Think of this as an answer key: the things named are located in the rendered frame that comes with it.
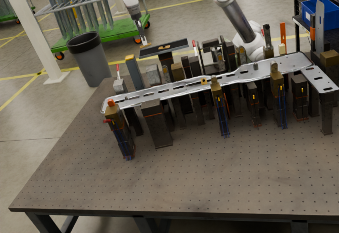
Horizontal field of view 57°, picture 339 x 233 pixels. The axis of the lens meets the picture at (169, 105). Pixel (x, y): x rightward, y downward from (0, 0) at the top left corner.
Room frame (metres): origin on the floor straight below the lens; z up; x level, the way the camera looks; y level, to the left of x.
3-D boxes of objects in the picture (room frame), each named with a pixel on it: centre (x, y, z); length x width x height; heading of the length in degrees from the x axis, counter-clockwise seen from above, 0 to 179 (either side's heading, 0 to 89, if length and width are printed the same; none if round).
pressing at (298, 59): (1.78, -0.24, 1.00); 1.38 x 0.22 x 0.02; 82
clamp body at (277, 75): (1.51, -0.64, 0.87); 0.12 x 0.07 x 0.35; 172
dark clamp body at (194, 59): (2.00, -0.26, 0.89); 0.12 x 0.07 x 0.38; 172
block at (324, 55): (1.55, -0.98, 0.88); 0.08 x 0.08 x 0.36; 82
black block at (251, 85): (1.56, -0.50, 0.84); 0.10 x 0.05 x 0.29; 172
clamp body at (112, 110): (1.67, 0.35, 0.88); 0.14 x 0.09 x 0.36; 172
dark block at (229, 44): (1.96, -0.52, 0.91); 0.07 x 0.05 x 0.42; 172
